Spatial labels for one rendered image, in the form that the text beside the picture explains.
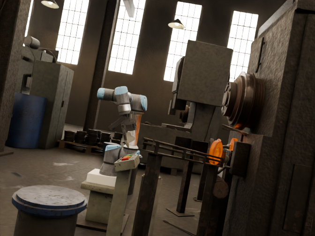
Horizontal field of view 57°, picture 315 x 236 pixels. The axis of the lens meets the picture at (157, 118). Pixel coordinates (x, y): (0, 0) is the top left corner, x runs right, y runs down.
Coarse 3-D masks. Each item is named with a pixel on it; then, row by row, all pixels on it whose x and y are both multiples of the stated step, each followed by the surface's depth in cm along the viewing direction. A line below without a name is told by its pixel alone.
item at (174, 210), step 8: (176, 136) 287; (176, 144) 288; (184, 144) 293; (192, 144) 265; (200, 144) 270; (208, 144) 276; (192, 152) 266; (184, 168) 279; (192, 168) 278; (184, 176) 277; (184, 184) 275; (184, 192) 276; (184, 200) 276; (168, 208) 283; (176, 208) 287; (184, 208) 277; (184, 216) 269
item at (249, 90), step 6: (246, 78) 212; (252, 78) 215; (246, 84) 209; (252, 84) 211; (246, 90) 207; (252, 90) 209; (246, 96) 208; (252, 96) 208; (246, 102) 208; (246, 108) 209; (240, 114) 210; (246, 114) 211; (240, 120) 214; (246, 120) 214; (234, 126) 220; (240, 126) 221
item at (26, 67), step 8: (24, 40) 889; (32, 40) 885; (24, 48) 882; (32, 48) 878; (40, 48) 968; (24, 56) 859; (32, 56) 875; (40, 56) 869; (48, 56) 903; (56, 56) 955; (24, 64) 879; (32, 64) 873; (24, 72) 878; (32, 72) 860; (24, 80) 884; (16, 88) 881; (24, 88) 891
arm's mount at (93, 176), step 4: (92, 172) 219; (96, 172) 222; (88, 176) 214; (92, 176) 214; (96, 176) 214; (100, 176) 214; (104, 176) 214; (108, 176) 215; (88, 180) 214; (92, 180) 214; (96, 180) 214; (100, 180) 214; (104, 180) 214; (108, 180) 214; (112, 180) 213; (104, 184) 214; (108, 184) 214; (112, 184) 213
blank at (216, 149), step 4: (216, 140) 187; (212, 144) 182; (216, 144) 182; (220, 144) 187; (212, 148) 180; (216, 148) 182; (220, 148) 188; (212, 152) 180; (216, 152) 183; (220, 152) 189; (220, 156) 190; (216, 164) 186
